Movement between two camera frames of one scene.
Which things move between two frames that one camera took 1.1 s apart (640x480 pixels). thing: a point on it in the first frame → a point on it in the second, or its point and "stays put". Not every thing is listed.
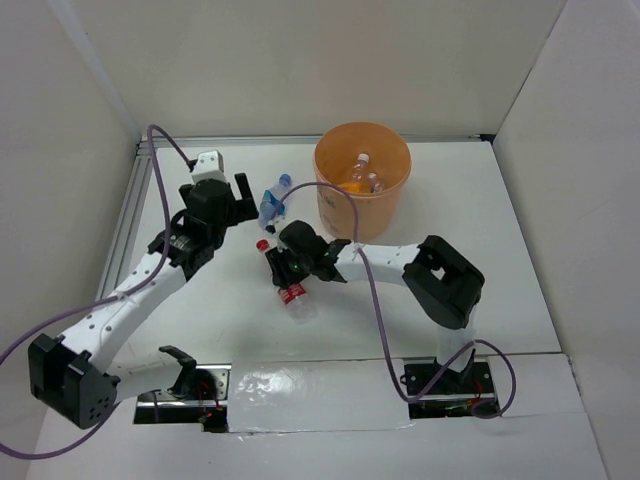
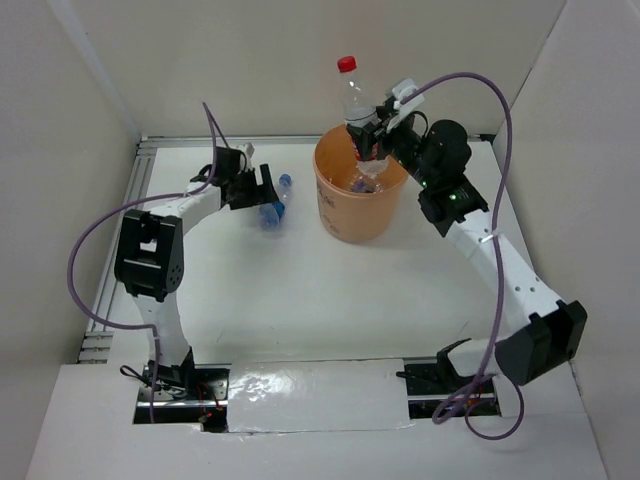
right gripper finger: [280, 275] → [364, 139]
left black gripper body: [223, 223] → [245, 179]
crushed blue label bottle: [271, 202] stays put
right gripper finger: [274, 256] → [388, 108]
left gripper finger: [243, 187] → [267, 191]
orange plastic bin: [373, 163] stays put
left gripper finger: [242, 210] → [250, 198]
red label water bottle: [300, 306] → [359, 110]
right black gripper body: [298, 267] → [405, 144]
